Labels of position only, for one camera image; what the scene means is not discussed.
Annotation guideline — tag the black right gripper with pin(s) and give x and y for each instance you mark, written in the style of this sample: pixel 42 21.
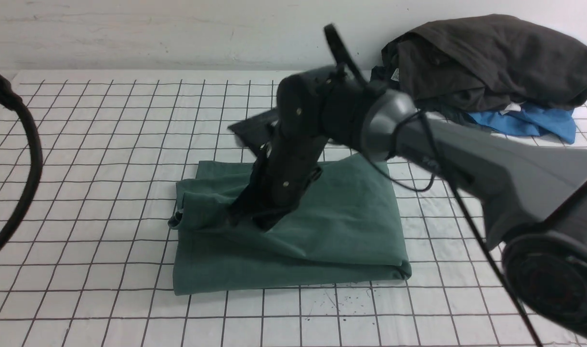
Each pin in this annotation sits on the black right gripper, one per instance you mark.
pixel 280 177

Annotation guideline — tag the green long-sleeved shirt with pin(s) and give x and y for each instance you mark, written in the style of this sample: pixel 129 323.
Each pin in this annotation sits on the green long-sleeved shirt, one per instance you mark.
pixel 346 229

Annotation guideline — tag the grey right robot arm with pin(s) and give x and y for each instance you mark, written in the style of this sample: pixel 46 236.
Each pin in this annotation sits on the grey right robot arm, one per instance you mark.
pixel 534 199

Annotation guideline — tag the dark grey garment pile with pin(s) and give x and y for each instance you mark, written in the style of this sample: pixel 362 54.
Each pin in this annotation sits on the dark grey garment pile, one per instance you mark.
pixel 485 63

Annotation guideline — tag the white grid tablecloth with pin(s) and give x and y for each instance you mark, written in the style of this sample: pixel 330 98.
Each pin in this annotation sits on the white grid tablecloth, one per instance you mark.
pixel 91 265

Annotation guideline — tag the blue garment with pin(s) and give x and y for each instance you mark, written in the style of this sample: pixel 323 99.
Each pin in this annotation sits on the blue garment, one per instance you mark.
pixel 529 120

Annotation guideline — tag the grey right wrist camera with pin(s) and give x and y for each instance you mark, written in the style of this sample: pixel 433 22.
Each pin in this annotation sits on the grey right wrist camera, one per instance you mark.
pixel 255 132

